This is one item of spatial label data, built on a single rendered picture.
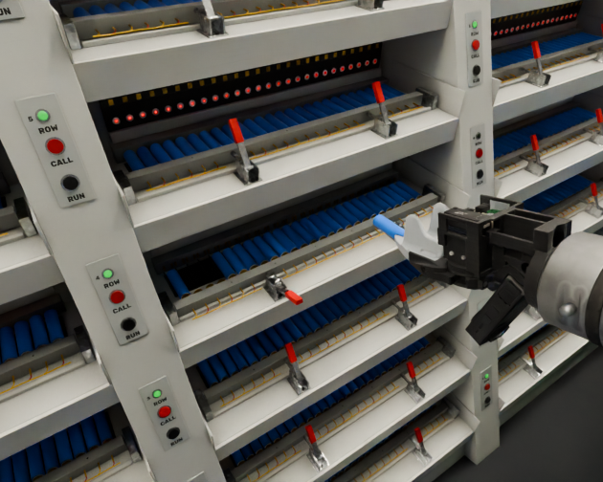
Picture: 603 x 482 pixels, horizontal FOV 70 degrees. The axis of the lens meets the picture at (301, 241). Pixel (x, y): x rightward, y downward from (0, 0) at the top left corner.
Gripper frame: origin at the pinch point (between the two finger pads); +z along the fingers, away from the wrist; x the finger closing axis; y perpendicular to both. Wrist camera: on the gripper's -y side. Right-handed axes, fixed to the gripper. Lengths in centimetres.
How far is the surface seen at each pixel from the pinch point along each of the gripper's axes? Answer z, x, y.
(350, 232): 21.3, -5.3, -6.3
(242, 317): 17.1, 19.8, -10.7
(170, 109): 33.2, 17.8, 20.6
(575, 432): 6, -59, -81
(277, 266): 20.9, 10.6, -6.6
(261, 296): 19.2, 15.2, -9.9
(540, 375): 17, -59, -68
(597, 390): 10, -78, -81
